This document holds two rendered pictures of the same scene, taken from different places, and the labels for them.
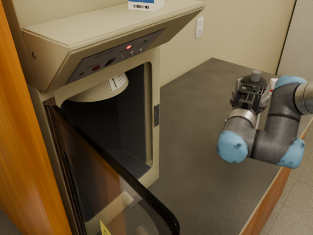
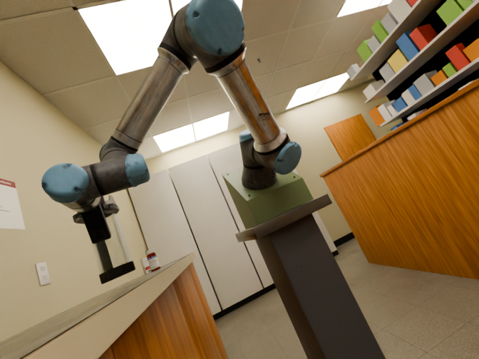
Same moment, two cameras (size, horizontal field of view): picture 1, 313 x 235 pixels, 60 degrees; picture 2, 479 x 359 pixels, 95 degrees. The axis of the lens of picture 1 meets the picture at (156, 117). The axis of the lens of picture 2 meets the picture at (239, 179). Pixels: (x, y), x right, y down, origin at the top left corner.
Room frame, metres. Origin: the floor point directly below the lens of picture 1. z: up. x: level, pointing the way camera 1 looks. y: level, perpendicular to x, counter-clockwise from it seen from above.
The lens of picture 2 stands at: (0.01, -0.07, 0.96)
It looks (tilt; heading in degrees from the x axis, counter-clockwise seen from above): 11 degrees up; 308
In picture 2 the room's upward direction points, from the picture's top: 24 degrees counter-clockwise
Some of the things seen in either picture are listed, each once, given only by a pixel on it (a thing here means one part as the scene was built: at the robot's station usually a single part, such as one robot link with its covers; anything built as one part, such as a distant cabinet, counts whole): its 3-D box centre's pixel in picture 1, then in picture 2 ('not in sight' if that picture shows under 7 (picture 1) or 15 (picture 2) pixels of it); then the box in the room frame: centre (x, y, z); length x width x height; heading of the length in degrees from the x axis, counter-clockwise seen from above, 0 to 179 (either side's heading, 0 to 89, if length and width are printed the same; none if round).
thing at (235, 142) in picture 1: (235, 140); (73, 186); (0.54, -0.20, 1.18); 0.11 x 0.09 x 0.08; 155
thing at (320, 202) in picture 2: not in sight; (278, 220); (0.53, -0.85, 0.92); 0.32 x 0.32 x 0.04; 56
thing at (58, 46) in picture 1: (129, 41); not in sight; (0.48, 0.05, 1.46); 0.32 x 0.11 x 0.10; 140
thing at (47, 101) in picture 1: (70, 180); not in sight; (0.40, 0.18, 1.19); 0.03 x 0.02 x 0.39; 140
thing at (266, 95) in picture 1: (266, 93); (112, 203); (0.76, -0.35, 1.20); 0.09 x 0.03 x 0.06; 131
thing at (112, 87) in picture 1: (90, 73); not in sight; (0.59, 0.16, 1.34); 0.18 x 0.18 x 0.05
